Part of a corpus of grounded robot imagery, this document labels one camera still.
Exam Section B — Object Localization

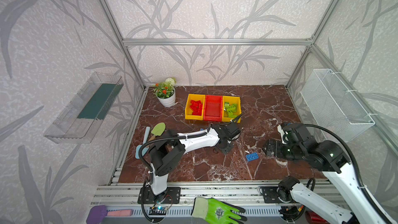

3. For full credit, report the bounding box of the green garden shovel wooden handle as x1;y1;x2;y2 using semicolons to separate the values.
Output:
148;122;165;142

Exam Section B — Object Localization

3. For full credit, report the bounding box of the green work glove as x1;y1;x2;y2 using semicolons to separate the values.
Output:
191;197;248;224

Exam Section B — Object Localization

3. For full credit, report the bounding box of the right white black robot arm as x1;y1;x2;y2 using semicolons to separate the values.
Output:
262;123;395;224

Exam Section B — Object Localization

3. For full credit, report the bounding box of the white wire mesh basket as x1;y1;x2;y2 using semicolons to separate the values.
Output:
301;68;375;142

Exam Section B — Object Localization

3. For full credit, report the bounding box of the left yellow plastic bin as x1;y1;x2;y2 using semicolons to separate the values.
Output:
184;94;205;120

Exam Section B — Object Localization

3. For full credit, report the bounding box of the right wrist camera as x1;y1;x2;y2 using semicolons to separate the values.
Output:
277;123;287;144

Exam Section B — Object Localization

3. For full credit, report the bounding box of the yellow plastic bin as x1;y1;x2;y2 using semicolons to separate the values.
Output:
222;96;242;122
184;94;205;120

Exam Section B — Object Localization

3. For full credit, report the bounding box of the light blue garden trowel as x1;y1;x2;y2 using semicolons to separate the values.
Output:
135;127;151;159

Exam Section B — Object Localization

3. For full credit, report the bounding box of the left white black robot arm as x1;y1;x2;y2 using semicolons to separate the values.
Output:
138;121;241;196

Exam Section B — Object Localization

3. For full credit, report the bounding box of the red plastic bin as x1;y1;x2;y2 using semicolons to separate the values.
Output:
203;95;223;122

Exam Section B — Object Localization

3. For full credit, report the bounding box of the potted plant white pot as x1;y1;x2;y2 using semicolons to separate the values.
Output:
153;77;176;107

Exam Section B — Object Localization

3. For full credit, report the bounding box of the clear acrylic wall shelf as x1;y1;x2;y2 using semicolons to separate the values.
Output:
44;72;124;144

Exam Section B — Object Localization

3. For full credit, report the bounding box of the right yellow plastic bin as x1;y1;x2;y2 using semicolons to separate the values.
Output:
222;96;242;122

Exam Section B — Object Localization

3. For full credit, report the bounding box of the blue lego brick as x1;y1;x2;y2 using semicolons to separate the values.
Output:
245;152;259;162

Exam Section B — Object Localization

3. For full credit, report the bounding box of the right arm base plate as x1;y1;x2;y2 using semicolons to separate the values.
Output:
260;186;282;204

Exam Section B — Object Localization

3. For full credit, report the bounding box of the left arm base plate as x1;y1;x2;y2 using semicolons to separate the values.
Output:
137;186;181;204

